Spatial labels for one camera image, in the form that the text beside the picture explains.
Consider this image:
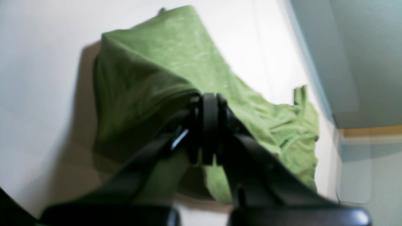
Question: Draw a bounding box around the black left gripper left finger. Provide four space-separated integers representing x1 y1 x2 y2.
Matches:
41 96 202 226

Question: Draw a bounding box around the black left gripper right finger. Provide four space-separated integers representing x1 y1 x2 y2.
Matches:
203 93 372 226

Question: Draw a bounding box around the green t-shirt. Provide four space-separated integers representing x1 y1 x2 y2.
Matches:
94 6 319 205

